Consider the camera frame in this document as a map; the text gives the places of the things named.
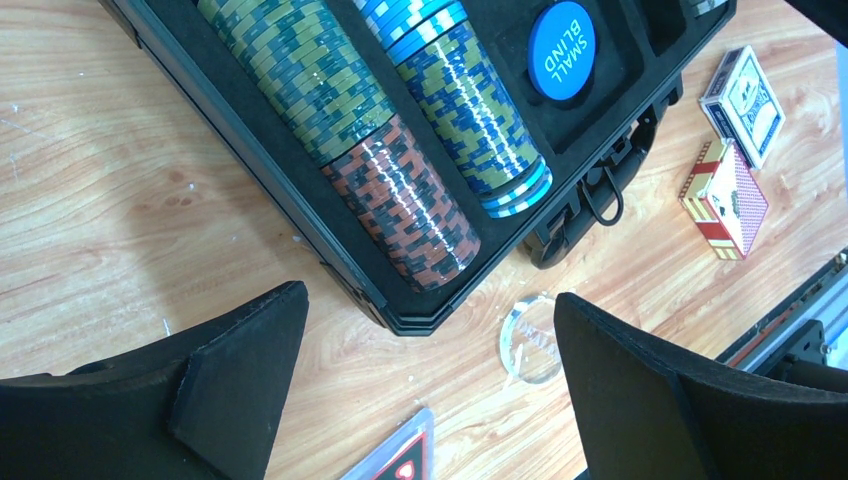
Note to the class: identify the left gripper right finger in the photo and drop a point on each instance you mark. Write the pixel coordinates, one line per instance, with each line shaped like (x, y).
(649, 409)

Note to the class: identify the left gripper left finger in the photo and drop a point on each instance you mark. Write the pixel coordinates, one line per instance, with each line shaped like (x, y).
(204, 403)

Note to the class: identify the black poker set case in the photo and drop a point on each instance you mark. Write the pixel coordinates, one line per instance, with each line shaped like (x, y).
(593, 143)

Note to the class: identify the blue playing card box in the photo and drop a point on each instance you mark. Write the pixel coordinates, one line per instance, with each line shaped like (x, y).
(742, 106)

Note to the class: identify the blue small blind button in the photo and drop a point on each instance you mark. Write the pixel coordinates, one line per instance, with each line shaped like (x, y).
(562, 48)

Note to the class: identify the blue white ten chip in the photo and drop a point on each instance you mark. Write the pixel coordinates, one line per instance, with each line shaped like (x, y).
(522, 196)

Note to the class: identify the clear acrylic dealer button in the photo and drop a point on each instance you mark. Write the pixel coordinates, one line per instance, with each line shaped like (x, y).
(527, 344)

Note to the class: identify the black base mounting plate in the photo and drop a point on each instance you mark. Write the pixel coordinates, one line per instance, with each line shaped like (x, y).
(809, 325)

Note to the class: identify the triangular all in marker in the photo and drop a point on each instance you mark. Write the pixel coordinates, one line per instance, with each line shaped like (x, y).
(407, 454)

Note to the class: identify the red playing card box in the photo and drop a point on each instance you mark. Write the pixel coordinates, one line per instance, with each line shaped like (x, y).
(724, 200)

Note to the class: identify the green chip stack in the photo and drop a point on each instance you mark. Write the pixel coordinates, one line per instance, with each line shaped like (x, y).
(307, 67)

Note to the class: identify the blue purple chip stack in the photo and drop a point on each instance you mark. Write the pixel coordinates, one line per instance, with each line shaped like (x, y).
(701, 7)

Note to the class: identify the red blue chip stack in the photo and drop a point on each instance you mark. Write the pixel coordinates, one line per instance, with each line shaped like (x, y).
(448, 72)

